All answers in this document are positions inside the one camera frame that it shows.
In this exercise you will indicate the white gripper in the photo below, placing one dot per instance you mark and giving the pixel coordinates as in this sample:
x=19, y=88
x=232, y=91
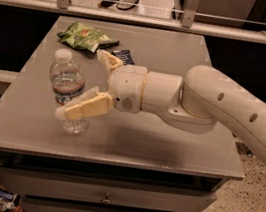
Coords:
x=126, y=87

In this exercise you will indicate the clear plastic water bottle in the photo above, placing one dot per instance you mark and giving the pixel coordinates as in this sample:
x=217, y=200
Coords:
x=66, y=77

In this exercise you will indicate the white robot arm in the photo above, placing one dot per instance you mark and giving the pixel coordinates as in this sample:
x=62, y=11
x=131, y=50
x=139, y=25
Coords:
x=193, y=103

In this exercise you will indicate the dark blue snack packet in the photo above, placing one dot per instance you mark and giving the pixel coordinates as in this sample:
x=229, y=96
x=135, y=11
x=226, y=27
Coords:
x=124, y=55

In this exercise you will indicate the green chip bag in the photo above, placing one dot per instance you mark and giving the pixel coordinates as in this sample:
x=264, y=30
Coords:
x=82, y=37

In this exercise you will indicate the grey drawer cabinet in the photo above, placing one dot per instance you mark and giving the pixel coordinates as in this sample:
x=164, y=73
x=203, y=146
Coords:
x=119, y=146

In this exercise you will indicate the upper drawer knob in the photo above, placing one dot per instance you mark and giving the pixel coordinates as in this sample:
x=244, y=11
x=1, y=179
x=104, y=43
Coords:
x=106, y=199

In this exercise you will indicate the upper grey drawer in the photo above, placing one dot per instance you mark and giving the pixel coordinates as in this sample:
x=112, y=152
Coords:
x=122, y=193

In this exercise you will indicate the grey cabinet behind railing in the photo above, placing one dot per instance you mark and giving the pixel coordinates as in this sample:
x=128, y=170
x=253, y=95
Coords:
x=230, y=13

